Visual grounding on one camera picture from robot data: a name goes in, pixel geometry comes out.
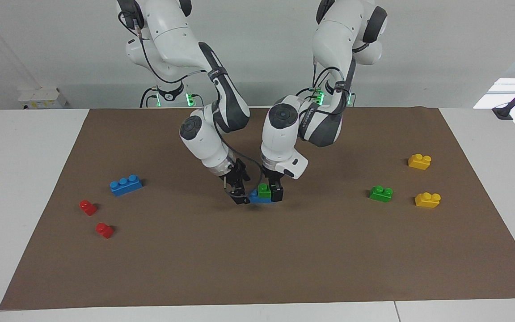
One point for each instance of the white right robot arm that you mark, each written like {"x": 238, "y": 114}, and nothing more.
{"x": 172, "y": 40}

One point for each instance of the small red toy block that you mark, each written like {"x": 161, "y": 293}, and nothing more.
{"x": 87, "y": 208}
{"x": 104, "y": 230}

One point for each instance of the white box with yellow label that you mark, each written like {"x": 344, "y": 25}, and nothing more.
{"x": 40, "y": 97}

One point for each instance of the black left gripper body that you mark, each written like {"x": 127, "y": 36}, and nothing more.
{"x": 273, "y": 175}

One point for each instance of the green two-stud toy block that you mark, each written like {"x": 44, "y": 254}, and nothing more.
{"x": 380, "y": 194}
{"x": 264, "y": 191}

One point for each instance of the blue three-stud toy block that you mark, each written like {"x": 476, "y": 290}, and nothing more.
{"x": 125, "y": 185}
{"x": 259, "y": 199}

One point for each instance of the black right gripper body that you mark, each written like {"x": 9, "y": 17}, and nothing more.
{"x": 236, "y": 173}

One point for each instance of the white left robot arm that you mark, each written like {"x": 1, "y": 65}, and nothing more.
{"x": 284, "y": 129}

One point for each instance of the yellow two-stud toy block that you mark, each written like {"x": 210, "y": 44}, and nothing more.
{"x": 427, "y": 201}
{"x": 419, "y": 162}

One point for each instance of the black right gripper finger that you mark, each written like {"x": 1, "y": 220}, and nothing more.
{"x": 241, "y": 199}
{"x": 246, "y": 184}

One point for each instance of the brown table mat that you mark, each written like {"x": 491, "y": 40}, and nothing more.
{"x": 257, "y": 259}

